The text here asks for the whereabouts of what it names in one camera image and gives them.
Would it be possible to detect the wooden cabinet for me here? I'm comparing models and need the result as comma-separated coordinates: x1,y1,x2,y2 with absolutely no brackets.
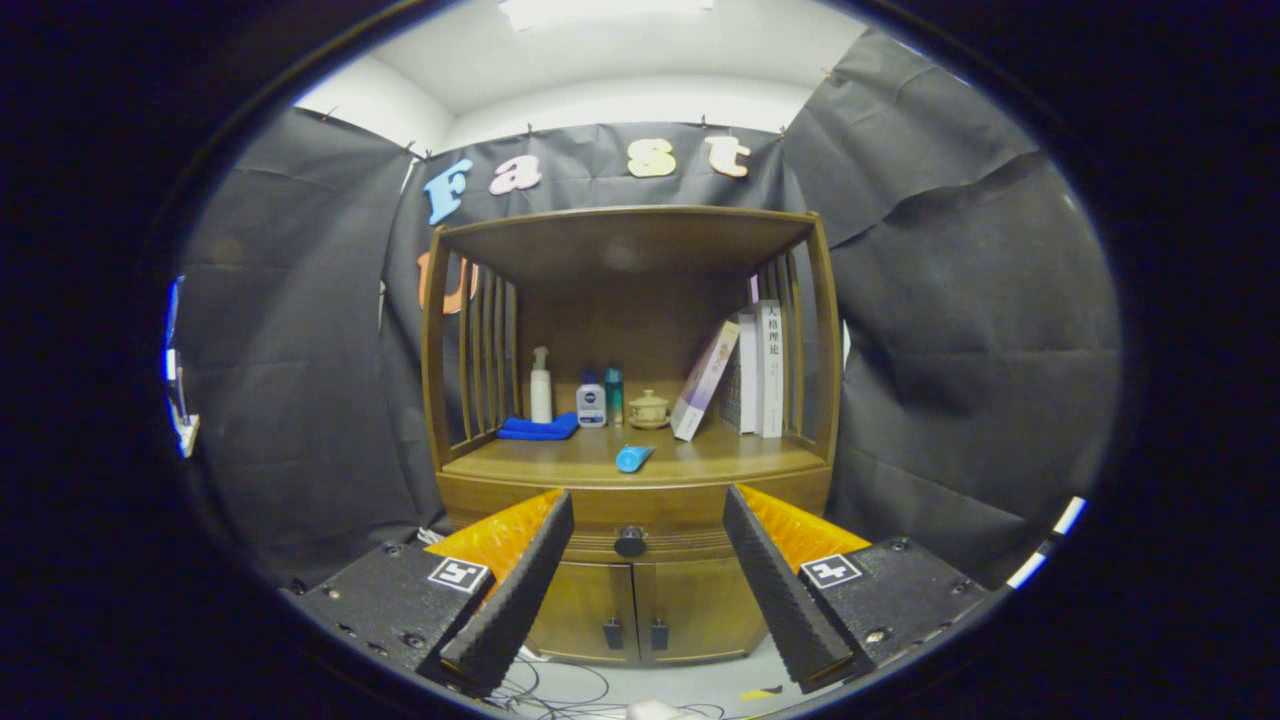
420,206,844,666

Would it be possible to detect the wooden cabinet door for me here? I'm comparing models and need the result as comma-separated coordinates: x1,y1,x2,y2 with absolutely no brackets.
525,562,641,663
632,558,766,661

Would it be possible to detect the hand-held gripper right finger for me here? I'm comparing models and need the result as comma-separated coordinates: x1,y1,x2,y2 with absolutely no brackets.
723,483,991,694

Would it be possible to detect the grey patterned book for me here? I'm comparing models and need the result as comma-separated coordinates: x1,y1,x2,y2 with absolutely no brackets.
720,312,759,435

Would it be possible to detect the wooden countertop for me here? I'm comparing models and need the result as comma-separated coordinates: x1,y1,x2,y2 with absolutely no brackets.
442,415,829,486

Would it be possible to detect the purple and white book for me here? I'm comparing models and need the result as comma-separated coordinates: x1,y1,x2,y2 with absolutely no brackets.
669,320,742,442

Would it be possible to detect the tangle of black cables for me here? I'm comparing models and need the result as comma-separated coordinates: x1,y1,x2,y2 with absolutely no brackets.
490,655,731,719

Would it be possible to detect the black backdrop cloth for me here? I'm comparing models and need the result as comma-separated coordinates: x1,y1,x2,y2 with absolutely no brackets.
175,28,1123,591

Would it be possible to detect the blue folded cloth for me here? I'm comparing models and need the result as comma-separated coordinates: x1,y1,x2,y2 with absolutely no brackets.
497,412,581,442

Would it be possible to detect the wooden drawer with black knob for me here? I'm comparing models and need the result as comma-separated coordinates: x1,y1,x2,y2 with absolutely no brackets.
438,470,831,563

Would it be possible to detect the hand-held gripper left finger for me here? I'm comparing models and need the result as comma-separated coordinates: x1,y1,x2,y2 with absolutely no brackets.
283,487,576,698

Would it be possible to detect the white pump bottle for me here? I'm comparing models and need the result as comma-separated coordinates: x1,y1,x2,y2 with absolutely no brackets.
530,346,554,425

